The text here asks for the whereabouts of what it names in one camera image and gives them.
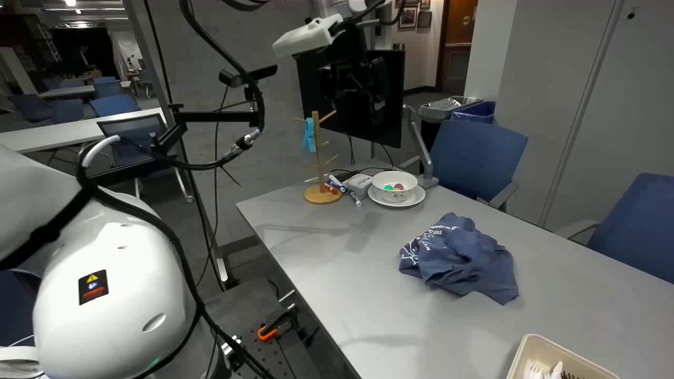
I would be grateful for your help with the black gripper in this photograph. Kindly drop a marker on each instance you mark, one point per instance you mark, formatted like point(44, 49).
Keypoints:
point(355, 85)

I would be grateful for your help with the blue shirt with white print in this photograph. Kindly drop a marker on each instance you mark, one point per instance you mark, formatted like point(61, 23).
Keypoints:
point(459, 256)

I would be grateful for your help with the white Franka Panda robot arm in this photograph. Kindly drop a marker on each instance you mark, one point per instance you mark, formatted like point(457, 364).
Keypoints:
point(106, 281)

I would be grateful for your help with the black monitor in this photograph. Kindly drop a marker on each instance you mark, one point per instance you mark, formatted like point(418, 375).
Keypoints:
point(307, 97)

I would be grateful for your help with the white bowl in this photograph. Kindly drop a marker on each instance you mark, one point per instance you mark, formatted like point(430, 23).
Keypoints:
point(392, 181)

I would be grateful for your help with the small green object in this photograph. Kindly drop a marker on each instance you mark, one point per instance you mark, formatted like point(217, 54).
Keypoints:
point(387, 187)

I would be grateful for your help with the brown wooden door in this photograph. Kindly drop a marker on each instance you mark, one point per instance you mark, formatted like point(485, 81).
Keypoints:
point(457, 49)

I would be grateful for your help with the waste bin with blue liner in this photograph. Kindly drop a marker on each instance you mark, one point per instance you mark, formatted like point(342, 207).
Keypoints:
point(472, 110)

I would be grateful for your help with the white plate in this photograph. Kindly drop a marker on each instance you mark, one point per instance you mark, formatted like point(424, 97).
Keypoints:
point(419, 199)

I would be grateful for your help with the blue office chair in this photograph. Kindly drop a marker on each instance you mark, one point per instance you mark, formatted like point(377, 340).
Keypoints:
point(113, 104)
point(476, 158)
point(642, 224)

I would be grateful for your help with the dark laptop screen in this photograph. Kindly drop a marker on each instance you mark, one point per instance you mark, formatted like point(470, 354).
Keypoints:
point(133, 133)

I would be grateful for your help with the orange black clamp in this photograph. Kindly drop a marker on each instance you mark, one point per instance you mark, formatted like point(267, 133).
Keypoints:
point(265, 330)

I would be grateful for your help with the white desk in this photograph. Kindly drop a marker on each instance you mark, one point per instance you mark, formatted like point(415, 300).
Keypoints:
point(49, 131)

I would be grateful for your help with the beige cutlery tray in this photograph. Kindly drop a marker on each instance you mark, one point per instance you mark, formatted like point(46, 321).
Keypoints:
point(533, 354)

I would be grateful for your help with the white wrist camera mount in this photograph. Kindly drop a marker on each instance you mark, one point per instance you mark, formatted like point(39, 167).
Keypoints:
point(305, 36)

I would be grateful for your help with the framed wall picture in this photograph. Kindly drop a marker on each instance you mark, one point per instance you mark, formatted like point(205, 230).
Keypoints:
point(407, 17)

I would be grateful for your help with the black stereo camera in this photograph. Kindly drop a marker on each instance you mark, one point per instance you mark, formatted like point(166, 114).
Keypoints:
point(246, 74)

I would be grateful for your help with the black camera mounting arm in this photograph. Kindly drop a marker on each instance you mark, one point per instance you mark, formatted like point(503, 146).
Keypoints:
point(212, 116)

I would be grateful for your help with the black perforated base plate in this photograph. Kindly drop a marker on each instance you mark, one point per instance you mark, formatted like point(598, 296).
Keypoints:
point(244, 308)

